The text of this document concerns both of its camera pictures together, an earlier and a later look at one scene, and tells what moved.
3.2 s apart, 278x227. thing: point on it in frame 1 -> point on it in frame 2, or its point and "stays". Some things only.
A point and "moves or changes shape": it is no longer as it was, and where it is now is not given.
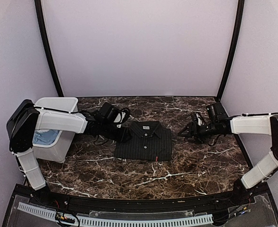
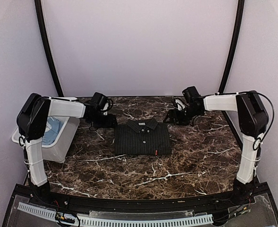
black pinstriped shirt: x=150 y=141 moves or changes shape
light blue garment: x=46 y=137 stays
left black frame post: x=51 y=63 stays
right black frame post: x=240 y=6 stays
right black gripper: x=191 y=126 -> x=171 y=113
